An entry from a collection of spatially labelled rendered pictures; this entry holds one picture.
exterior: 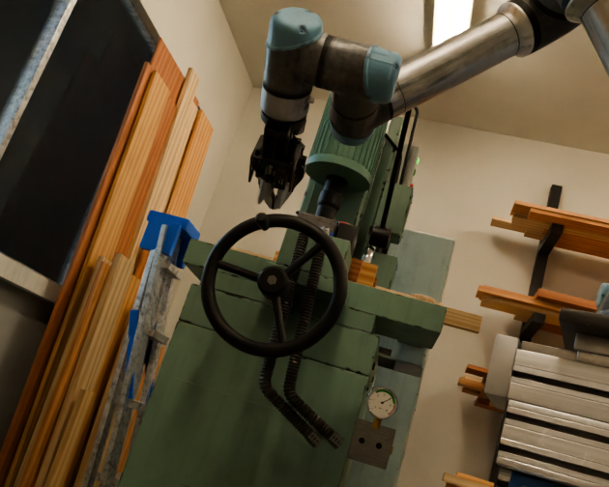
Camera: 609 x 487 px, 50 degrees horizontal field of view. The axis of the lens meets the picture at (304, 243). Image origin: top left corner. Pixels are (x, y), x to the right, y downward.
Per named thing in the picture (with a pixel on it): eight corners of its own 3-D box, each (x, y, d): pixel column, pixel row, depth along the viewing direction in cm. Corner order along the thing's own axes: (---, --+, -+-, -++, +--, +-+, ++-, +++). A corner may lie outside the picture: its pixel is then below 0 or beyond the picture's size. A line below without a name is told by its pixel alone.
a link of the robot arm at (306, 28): (322, 36, 87) (261, 20, 88) (310, 106, 95) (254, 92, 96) (334, 12, 93) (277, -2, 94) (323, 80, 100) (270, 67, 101)
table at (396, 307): (168, 248, 141) (178, 222, 143) (202, 284, 170) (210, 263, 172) (447, 325, 130) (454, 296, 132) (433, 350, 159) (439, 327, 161)
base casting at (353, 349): (175, 319, 146) (189, 281, 148) (227, 358, 200) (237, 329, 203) (370, 377, 138) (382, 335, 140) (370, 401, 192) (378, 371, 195)
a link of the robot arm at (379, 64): (396, 83, 101) (329, 66, 102) (407, 41, 90) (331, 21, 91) (384, 128, 99) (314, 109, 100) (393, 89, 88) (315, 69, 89)
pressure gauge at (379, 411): (360, 422, 129) (370, 383, 131) (360, 423, 132) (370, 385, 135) (391, 432, 128) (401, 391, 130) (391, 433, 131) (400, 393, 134)
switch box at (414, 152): (387, 187, 198) (400, 142, 202) (386, 200, 207) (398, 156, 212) (407, 192, 197) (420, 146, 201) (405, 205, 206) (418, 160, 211)
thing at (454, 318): (257, 272, 164) (262, 257, 165) (258, 273, 166) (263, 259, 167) (478, 332, 154) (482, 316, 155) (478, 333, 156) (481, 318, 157)
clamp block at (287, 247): (273, 262, 138) (285, 223, 140) (280, 279, 151) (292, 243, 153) (340, 280, 135) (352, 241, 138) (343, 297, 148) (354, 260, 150)
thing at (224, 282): (199, 284, 148) (205, 268, 149) (218, 305, 168) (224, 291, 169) (371, 332, 141) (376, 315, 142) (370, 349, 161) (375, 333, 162)
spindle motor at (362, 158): (301, 157, 164) (335, 53, 173) (306, 186, 181) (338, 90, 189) (369, 173, 161) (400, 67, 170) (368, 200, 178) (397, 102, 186)
